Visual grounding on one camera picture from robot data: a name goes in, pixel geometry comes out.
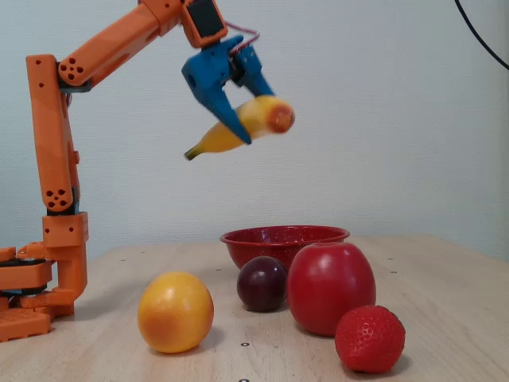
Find red toy strawberry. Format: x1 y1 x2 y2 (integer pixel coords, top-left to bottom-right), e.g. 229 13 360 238
334 305 406 374

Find black hanging cable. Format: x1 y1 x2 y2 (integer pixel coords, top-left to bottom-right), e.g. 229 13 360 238
454 0 509 72

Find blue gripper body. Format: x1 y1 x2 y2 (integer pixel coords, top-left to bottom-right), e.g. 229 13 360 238
181 35 248 97

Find red white servo wire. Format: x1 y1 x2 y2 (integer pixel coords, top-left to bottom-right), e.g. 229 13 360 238
223 18 262 53

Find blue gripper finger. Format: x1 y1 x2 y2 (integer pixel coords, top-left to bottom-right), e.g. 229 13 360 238
231 45 276 99
197 84 253 146

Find orange toy fruit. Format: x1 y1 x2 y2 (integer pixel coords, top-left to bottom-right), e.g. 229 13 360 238
137 271 215 354

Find yellow toy banana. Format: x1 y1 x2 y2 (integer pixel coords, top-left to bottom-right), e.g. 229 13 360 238
183 94 296 162

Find red speckled bowl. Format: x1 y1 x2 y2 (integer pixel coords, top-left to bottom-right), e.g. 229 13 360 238
220 225 351 271

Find dark purple toy plum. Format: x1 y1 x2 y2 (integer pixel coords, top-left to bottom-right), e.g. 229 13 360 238
236 255 288 313

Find red toy apple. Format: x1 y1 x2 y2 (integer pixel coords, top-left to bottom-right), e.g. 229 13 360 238
286 241 377 337

